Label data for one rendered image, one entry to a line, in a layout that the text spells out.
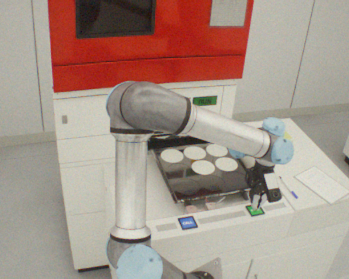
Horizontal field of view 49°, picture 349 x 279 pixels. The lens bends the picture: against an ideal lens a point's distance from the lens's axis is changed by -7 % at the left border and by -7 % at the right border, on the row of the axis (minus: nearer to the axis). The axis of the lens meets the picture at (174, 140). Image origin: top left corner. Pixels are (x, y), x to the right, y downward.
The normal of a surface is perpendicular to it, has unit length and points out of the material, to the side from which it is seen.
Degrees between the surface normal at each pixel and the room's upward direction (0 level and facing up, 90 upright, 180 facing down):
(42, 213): 0
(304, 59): 90
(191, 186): 0
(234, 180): 0
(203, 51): 90
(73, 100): 90
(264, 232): 90
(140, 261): 41
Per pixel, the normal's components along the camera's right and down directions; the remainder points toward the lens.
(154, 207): 0.07, -0.83
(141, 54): 0.30, 0.55
